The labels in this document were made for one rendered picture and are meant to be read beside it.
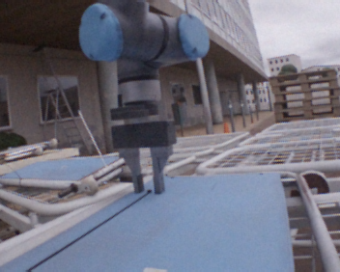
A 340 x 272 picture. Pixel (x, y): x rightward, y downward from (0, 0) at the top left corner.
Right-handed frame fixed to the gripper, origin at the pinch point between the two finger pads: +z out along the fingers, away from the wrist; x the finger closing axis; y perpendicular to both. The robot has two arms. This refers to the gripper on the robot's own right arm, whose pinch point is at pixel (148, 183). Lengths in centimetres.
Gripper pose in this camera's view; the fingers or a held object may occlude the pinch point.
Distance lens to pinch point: 60.7
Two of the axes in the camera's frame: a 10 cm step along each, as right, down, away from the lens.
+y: 3.4, -1.1, 9.3
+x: -9.3, 0.6, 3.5
